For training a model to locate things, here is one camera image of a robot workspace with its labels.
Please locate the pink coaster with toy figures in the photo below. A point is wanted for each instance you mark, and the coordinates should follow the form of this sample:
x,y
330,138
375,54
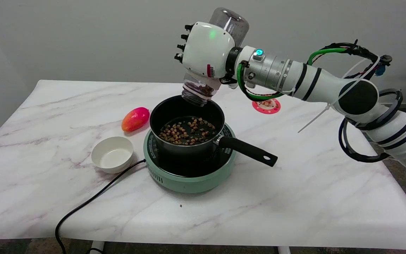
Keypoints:
x,y
272,108

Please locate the brown nuts in saucepan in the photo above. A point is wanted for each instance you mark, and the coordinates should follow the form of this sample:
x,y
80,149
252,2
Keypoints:
x,y
189,132

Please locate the green induction cooker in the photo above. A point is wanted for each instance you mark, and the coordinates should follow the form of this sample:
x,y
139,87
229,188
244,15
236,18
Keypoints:
x,y
189,184

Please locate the white bowl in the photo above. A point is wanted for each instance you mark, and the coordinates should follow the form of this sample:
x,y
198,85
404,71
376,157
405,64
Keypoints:
x,y
112,157

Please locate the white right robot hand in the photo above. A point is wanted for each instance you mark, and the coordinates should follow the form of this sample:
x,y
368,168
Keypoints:
x,y
206,49

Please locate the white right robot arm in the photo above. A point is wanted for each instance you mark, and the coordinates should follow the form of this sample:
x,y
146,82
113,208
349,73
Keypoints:
x,y
330,84

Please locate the red orange mango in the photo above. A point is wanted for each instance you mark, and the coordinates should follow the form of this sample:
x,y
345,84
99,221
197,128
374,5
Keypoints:
x,y
135,119

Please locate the white table leg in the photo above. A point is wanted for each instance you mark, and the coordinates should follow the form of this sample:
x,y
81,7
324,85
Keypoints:
x,y
97,247
284,250

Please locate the white zip tie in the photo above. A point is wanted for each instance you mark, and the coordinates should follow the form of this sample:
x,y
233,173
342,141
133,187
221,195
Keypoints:
x,y
315,118

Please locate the clear plastic bottle with nuts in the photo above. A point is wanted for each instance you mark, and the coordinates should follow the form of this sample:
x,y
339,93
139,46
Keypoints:
x,y
232,23

